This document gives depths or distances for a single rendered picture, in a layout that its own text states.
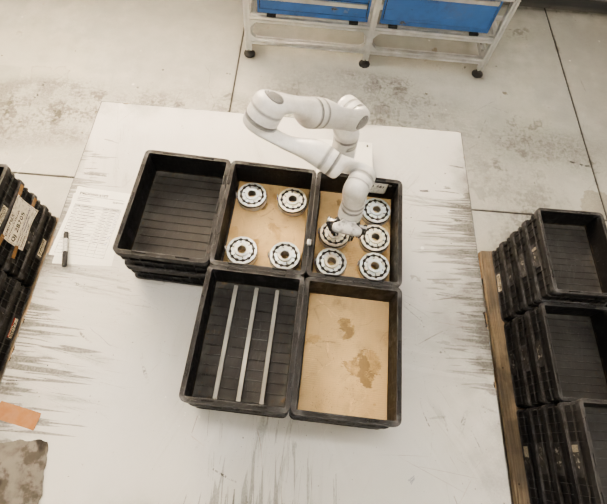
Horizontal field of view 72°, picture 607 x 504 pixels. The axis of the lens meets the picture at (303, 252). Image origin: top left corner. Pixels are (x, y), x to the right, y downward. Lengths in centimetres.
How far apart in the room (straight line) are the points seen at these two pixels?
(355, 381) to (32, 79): 292
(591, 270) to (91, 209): 211
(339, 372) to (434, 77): 252
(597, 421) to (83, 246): 202
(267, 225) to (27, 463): 101
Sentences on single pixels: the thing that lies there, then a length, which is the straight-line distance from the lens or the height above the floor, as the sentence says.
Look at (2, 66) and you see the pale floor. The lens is 368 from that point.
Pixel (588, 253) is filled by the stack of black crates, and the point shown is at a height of 49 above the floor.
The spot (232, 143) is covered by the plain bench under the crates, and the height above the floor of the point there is 70.
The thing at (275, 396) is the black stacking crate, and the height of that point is 83.
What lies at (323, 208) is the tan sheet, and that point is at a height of 83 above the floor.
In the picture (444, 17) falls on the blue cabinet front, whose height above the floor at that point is 40.
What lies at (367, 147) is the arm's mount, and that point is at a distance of 178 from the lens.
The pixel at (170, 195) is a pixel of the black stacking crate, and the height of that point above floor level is 83.
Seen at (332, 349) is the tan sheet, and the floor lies 83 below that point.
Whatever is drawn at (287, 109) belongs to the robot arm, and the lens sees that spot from 114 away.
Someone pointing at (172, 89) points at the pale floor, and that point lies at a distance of 314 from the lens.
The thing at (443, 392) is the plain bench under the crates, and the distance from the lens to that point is 152.
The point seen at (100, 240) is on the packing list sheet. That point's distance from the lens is 171.
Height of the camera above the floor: 211
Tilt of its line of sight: 64 degrees down
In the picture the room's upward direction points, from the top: 8 degrees clockwise
